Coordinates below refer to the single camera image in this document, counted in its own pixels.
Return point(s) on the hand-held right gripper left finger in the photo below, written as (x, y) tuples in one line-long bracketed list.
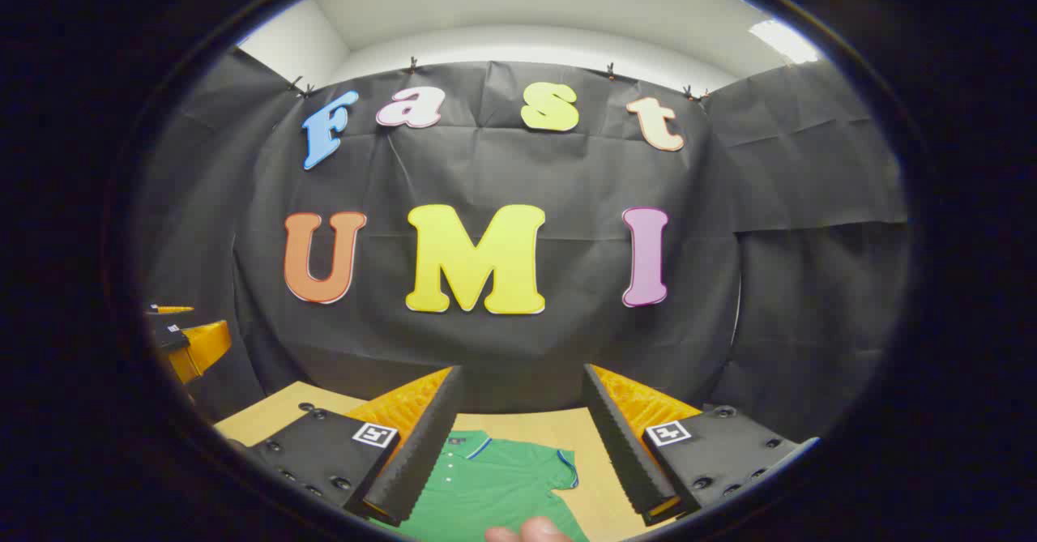
[(421, 461)]

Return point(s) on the white ceiling light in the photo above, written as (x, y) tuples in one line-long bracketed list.
[(784, 41)]

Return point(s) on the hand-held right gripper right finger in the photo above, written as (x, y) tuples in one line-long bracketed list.
[(624, 453)]

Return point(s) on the green T-shirt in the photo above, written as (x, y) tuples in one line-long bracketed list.
[(494, 485)]

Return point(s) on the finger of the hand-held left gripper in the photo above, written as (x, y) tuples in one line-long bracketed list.
[(202, 347), (172, 309)]

